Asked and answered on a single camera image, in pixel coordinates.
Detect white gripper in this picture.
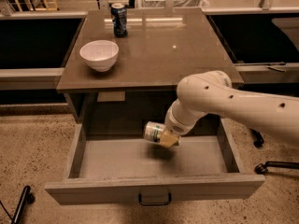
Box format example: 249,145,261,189
160,99,206,147

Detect silver green 7up can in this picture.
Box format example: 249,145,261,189
143,121,166,143

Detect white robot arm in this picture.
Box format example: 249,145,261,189
164,71,299,146

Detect grey open top drawer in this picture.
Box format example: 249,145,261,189
45,117,264,205

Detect grey cabinet with counter top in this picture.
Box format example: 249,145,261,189
57,8,243,137

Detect dark blue soda can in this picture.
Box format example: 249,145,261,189
110,3,127,37

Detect black stand leg right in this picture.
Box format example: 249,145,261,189
251,130,264,147

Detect black stand leg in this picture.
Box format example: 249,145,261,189
251,130,264,147
11,186,36,224

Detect black chair leg with caster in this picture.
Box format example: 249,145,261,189
254,161,299,175

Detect white ceramic bowl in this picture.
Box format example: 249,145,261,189
79,40,119,72

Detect black stand leg left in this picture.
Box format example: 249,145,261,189
11,186,36,224

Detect black drawer handle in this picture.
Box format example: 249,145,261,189
138,193,172,206

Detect white wire basket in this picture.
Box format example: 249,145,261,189
136,0,209,8

